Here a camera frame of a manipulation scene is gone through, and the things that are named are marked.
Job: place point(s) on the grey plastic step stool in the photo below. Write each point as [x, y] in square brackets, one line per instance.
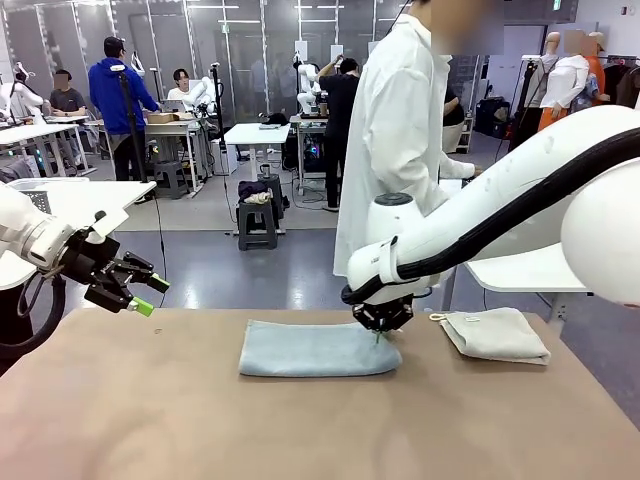
[257, 225]

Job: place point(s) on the black suitcase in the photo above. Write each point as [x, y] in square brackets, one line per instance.
[492, 117]

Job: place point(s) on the black bag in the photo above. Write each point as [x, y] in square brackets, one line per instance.
[275, 119]

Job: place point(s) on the black pedestal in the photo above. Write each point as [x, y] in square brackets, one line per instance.
[12, 320]

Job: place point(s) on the blue grey towel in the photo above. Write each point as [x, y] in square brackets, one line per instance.
[315, 350]

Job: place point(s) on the black tripod pole white head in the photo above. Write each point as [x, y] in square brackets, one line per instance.
[131, 115]

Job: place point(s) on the person in black tee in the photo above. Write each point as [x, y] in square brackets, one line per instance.
[340, 110]

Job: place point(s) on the wooden shoe shelf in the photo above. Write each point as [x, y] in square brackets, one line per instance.
[467, 135]

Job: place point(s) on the rack of dark clothes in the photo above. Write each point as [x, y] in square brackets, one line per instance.
[625, 85]

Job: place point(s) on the tall black stool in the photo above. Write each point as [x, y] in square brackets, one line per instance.
[276, 192]

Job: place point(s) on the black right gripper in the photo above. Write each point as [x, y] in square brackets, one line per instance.
[382, 307]

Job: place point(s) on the mannequin with hat orange shirt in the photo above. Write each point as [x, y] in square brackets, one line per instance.
[596, 60]

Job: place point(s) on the small white desk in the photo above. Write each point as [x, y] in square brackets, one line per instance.
[257, 132]

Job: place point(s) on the dark and beige clothes pile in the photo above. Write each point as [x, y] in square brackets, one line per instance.
[252, 191]

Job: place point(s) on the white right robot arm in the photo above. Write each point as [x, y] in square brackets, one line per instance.
[600, 240]

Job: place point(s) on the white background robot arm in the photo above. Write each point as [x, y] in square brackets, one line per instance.
[197, 92]
[22, 97]
[307, 85]

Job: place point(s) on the person in white tee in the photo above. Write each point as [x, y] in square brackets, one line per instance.
[180, 87]

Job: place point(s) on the dark tumbler cup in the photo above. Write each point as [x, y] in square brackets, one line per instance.
[265, 171]

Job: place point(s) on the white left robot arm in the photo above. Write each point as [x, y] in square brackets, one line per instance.
[25, 230]

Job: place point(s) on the white metal frame desk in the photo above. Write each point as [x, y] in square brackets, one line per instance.
[170, 131]

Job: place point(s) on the person in white shirt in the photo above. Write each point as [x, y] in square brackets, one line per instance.
[395, 125]

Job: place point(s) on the mannequin white blouse orange trousers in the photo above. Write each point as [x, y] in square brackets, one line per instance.
[562, 85]

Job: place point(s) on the long white workbench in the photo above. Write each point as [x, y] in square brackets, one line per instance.
[35, 132]

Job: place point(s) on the person's right hand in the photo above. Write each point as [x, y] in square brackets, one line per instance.
[477, 171]

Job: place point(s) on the person in dark grey tee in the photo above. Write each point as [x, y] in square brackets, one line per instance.
[67, 102]

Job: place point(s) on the light grey plastic basket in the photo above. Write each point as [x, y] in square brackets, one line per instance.
[35, 192]

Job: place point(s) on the left wrist camera with tag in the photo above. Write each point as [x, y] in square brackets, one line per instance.
[100, 216]

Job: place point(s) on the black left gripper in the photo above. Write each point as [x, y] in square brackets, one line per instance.
[95, 262]

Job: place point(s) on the person in blue hoodie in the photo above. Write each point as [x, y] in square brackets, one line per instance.
[117, 95]

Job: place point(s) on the cream white towel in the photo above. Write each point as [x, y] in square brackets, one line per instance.
[500, 335]

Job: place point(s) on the person's right forearm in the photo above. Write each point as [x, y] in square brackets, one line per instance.
[457, 170]

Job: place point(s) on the cardboard box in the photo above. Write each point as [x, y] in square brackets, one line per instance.
[162, 118]

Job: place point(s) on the small dark grey stool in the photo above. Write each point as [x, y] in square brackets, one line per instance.
[170, 175]

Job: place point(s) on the white table with rounded corner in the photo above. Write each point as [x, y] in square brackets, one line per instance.
[525, 270]
[100, 197]

